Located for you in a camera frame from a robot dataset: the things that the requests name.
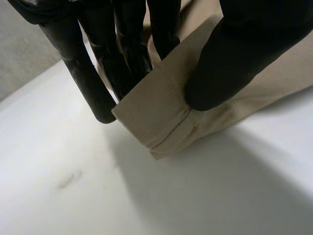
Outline beige shorts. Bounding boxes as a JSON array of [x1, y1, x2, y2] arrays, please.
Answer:
[[94, 0, 313, 161]]

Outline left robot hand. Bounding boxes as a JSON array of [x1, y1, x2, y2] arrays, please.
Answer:
[[7, 0, 313, 124]]

